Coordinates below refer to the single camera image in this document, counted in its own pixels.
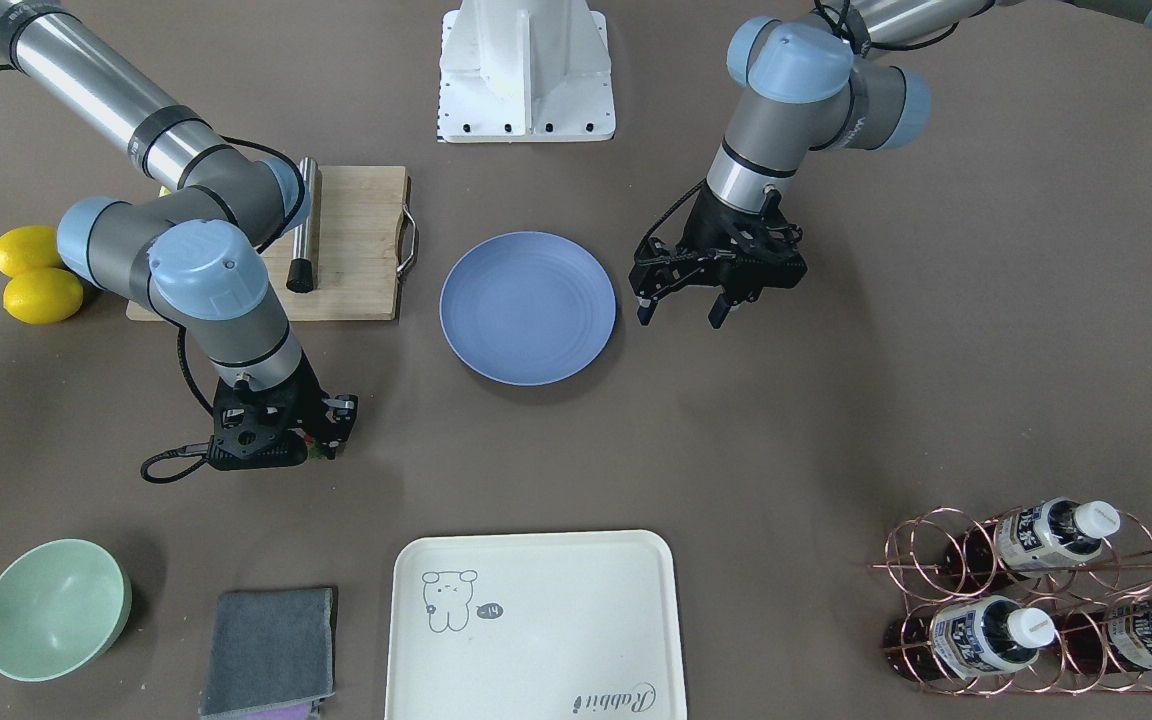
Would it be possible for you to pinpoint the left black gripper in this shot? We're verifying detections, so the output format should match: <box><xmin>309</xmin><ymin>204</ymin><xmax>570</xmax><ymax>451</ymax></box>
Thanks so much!
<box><xmin>630</xmin><ymin>182</ymin><xmax>781</xmax><ymax>329</ymax></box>

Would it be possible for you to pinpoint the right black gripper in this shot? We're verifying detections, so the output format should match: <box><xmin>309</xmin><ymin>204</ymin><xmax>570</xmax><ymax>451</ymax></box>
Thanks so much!
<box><xmin>214</xmin><ymin>354</ymin><xmax>358</xmax><ymax>460</ymax></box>

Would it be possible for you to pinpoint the blue plate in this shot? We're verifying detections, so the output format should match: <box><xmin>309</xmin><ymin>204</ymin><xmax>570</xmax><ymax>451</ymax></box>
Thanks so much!
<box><xmin>439</xmin><ymin>232</ymin><xmax>617</xmax><ymax>386</ymax></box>

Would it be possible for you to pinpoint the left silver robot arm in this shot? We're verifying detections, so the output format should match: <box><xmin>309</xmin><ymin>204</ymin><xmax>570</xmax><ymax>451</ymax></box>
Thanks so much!
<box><xmin>628</xmin><ymin>1</ymin><xmax>993</xmax><ymax>328</ymax></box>

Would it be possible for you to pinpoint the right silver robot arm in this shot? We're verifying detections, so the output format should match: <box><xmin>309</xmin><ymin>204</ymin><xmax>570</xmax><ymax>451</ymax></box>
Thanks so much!
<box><xmin>0</xmin><ymin>1</ymin><xmax>357</xmax><ymax>470</ymax></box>

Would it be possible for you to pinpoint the steel muddler black tip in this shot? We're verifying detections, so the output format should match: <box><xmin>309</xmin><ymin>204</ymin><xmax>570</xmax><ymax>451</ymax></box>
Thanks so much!
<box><xmin>285</xmin><ymin>156</ymin><xmax>321</xmax><ymax>293</ymax></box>

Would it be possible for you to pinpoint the wooden cutting board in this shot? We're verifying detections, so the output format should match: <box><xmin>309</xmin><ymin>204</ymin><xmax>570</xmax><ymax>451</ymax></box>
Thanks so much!
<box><xmin>126</xmin><ymin>164</ymin><xmax>420</xmax><ymax>323</ymax></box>

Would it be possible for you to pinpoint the grey folded cloth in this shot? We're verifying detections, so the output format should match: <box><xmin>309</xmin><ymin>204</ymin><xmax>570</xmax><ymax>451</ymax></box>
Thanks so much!
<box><xmin>198</xmin><ymin>588</ymin><xmax>338</xmax><ymax>719</ymax></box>

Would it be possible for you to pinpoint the cream rabbit tray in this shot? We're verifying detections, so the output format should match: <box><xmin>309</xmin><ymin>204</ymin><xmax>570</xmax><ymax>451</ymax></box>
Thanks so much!
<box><xmin>385</xmin><ymin>529</ymin><xmax>689</xmax><ymax>719</ymax></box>

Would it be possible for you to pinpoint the whole yellow lemon two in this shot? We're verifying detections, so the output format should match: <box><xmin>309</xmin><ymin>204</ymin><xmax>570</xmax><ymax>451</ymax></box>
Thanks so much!
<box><xmin>3</xmin><ymin>266</ymin><xmax>84</xmax><ymax>325</ymax></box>

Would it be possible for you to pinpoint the green bowl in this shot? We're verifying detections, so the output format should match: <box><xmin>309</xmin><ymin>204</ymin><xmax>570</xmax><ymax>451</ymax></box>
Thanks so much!
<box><xmin>0</xmin><ymin>539</ymin><xmax>132</xmax><ymax>682</ymax></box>

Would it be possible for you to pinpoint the whole yellow lemon one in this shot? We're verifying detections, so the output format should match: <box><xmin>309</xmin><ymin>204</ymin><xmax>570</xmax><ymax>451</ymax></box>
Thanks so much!
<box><xmin>0</xmin><ymin>225</ymin><xmax>67</xmax><ymax>278</ymax></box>

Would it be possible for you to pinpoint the tea bottle middle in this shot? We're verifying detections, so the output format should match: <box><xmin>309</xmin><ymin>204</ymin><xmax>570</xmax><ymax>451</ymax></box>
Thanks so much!
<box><xmin>940</xmin><ymin>497</ymin><xmax>1121</xmax><ymax>593</ymax></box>

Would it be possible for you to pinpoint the tea bottle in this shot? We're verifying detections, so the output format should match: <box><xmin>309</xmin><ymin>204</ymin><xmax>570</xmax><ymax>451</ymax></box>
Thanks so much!
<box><xmin>940</xmin><ymin>497</ymin><xmax>1121</xmax><ymax>593</ymax></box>
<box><xmin>882</xmin><ymin>594</ymin><xmax>1058</xmax><ymax>683</ymax></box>
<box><xmin>1059</xmin><ymin>600</ymin><xmax>1152</xmax><ymax>675</ymax></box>

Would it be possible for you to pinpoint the tea bottle near front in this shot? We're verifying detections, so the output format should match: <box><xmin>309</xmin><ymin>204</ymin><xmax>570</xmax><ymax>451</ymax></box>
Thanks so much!
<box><xmin>882</xmin><ymin>594</ymin><xmax>1058</xmax><ymax>683</ymax></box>

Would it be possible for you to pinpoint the tea bottle far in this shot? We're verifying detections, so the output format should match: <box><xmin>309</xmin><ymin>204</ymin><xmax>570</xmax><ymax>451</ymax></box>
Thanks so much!
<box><xmin>1059</xmin><ymin>600</ymin><xmax>1152</xmax><ymax>675</ymax></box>

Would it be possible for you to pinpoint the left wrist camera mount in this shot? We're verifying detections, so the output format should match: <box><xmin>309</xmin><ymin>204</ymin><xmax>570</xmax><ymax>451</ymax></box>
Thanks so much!
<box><xmin>732</xmin><ymin>211</ymin><xmax>806</xmax><ymax>302</ymax></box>

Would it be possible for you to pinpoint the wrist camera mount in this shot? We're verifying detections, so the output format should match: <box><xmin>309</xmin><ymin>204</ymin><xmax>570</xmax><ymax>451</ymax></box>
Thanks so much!
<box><xmin>206</xmin><ymin>404</ymin><xmax>308</xmax><ymax>471</ymax></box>
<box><xmin>732</xmin><ymin>211</ymin><xmax>806</xmax><ymax>302</ymax></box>

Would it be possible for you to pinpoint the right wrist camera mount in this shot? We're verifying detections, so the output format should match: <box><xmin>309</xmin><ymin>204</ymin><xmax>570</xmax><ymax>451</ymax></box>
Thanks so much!
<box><xmin>206</xmin><ymin>404</ymin><xmax>308</xmax><ymax>471</ymax></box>

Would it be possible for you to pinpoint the white camera post base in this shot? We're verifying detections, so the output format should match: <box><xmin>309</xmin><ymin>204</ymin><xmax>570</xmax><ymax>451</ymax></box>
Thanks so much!
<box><xmin>435</xmin><ymin>1</ymin><xmax>617</xmax><ymax>143</ymax></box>

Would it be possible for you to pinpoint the copper wire bottle rack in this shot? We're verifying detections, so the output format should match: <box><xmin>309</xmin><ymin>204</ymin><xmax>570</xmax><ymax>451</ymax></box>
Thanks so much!
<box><xmin>873</xmin><ymin>507</ymin><xmax>1152</xmax><ymax>697</ymax></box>

